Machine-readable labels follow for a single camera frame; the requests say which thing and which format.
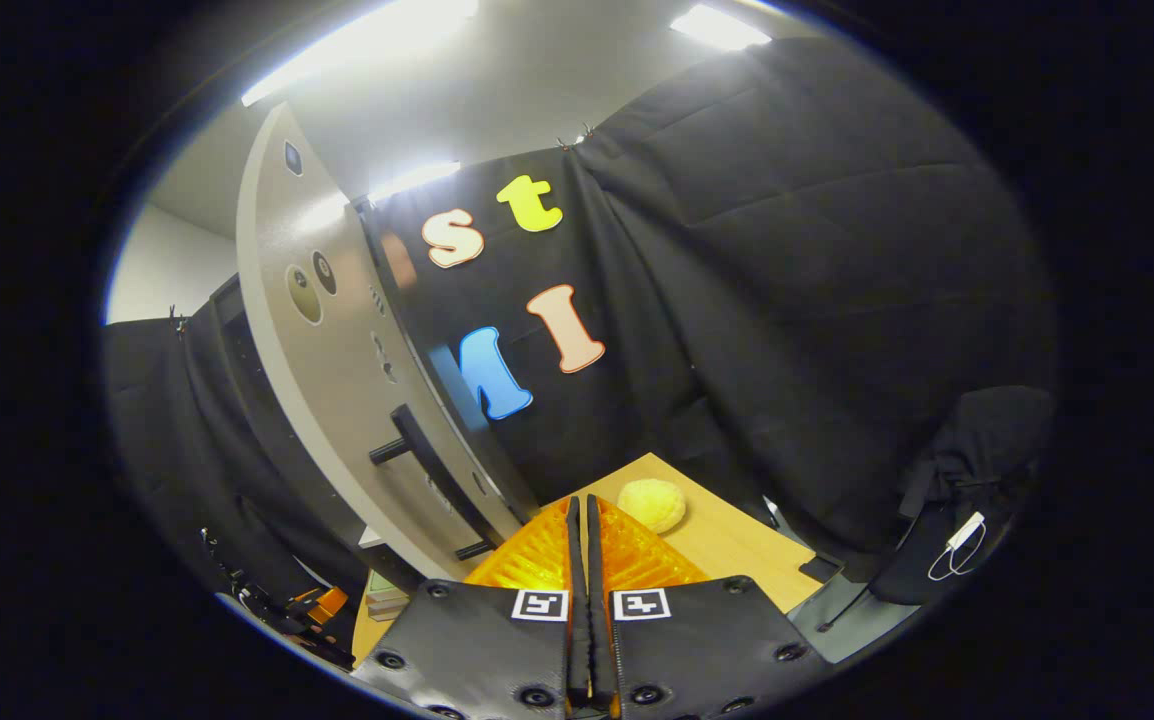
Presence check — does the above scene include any black cabinet door handle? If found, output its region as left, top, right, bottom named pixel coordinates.
left=369, top=403, right=498, bottom=561

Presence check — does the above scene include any black backdrop cloth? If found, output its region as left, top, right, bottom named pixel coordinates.
left=102, top=40, right=1058, bottom=601

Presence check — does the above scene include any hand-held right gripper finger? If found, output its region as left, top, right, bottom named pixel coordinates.
left=585, top=493, right=833, bottom=720
left=352, top=495, right=583, bottom=720

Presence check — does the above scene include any grey cabinet door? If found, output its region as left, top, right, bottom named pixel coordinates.
left=235, top=100, right=538, bottom=583

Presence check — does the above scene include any ceiling light panel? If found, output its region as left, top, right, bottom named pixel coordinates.
left=242, top=0, right=478, bottom=106

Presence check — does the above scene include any yellow plush ball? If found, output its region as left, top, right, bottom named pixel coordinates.
left=617, top=478, right=688, bottom=536

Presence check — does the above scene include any black bag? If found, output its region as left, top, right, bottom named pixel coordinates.
left=877, top=385, right=1056, bottom=606

